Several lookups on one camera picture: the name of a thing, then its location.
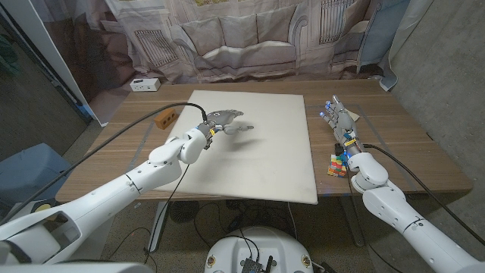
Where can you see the black device on torso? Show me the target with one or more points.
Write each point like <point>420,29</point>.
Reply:
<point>252,266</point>

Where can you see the brown brick block with holes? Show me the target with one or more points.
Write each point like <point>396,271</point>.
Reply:
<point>165,119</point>

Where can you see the grey table leg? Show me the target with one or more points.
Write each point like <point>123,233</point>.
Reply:
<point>352,223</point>

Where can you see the blue-grey plastic bin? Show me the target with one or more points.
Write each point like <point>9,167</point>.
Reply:
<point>30,170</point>

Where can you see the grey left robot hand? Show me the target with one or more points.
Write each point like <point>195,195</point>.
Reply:
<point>223,117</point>

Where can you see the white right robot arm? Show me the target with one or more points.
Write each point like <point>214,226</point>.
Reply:
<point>394,210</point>

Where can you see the white box with yellow disc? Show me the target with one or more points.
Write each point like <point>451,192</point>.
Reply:
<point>43,207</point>

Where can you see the white robot torso base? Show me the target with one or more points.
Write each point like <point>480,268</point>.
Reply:
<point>259,242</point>

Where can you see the white power strip box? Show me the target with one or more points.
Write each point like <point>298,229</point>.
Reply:
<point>144,85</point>

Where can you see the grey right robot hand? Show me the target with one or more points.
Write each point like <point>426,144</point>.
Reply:
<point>344,124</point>

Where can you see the white table leg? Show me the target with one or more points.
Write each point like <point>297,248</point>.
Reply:
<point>157,227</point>

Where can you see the multicolour rubik's cube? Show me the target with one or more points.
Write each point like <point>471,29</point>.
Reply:
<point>336,167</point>

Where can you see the round black floor fan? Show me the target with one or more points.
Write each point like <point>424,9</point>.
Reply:
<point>183,212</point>

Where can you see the white fabric sheet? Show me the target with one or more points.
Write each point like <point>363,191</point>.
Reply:
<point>405,26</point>

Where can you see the large white foam pad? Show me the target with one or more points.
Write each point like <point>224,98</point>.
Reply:
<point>265,167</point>

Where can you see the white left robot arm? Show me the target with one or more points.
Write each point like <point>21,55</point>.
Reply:
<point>113,193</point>

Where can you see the white partition panel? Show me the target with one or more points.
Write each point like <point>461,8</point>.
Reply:
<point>45,49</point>

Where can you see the printed sofa room backdrop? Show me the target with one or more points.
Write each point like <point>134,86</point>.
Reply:
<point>242,38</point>

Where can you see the small beige foam piece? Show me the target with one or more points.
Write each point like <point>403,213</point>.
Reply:
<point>355,116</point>

